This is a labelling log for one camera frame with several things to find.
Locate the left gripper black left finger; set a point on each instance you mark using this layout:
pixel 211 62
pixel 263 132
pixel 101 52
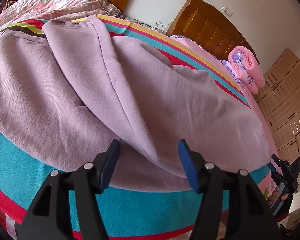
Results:
pixel 63 195

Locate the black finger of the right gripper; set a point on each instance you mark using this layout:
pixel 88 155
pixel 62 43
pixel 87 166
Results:
pixel 276 177

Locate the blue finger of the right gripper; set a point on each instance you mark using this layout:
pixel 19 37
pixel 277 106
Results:
pixel 271 167

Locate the mauve sweatpants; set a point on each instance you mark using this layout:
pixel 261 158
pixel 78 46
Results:
pixel 68 93

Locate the person's right hand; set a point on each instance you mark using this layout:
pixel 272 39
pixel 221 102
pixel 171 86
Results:
pixel 275 195

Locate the light wood wardrobe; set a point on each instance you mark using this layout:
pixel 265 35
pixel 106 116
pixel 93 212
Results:
pixel 279 102

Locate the rainbow striped blanket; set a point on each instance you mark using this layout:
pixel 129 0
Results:
pixel 133 209

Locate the plaid checked bed sheet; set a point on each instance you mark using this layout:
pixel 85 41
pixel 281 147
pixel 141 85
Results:
pixel 2 219

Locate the rolled pink floral duvet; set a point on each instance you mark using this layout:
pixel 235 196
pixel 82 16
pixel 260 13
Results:
pixel 245 67

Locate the pink bed sheet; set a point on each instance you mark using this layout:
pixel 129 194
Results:
pixel 240 132

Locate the right wooden headboard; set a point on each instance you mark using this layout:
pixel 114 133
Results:
pixel 208 27

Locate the bedside table with cloth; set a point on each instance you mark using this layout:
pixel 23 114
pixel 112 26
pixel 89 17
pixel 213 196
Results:
pixel 149 26

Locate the white power strip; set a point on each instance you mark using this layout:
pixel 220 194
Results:
pixel 156 26

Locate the pink floral quilt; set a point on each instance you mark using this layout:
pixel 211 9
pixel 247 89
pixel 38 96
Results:
pixel 49 9

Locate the white wall socket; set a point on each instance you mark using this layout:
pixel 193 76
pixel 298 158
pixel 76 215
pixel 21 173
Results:
pixel 227 11

